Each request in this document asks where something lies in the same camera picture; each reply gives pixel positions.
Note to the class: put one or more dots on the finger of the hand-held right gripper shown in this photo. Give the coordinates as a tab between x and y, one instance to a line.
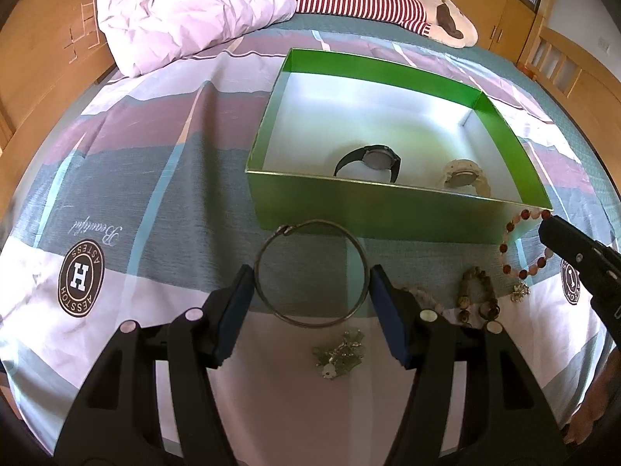
565	238

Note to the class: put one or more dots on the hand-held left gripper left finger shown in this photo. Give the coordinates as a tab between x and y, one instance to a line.
233	315

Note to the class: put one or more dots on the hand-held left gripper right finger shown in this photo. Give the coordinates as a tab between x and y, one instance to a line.
390	315

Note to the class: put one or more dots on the silver charm trinket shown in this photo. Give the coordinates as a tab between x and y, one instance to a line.
339	357

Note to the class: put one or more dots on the metal bangle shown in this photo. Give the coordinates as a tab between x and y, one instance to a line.
310	323

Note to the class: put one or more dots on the green cardboard box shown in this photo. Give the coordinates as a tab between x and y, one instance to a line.
378	208

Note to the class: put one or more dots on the beige wristwatch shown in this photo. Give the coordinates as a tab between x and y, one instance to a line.
461	174

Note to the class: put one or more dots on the black wristwatch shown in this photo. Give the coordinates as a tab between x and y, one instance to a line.
373	158

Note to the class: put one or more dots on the pink pillow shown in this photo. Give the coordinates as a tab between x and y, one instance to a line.
194	14

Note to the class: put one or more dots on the striped plush toy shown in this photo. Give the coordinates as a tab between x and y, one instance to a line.
368	2

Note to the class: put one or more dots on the wooden headboard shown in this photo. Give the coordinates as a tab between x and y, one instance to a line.
43	58

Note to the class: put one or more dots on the wooden slatted bed rail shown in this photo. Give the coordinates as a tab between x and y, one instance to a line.
577	73

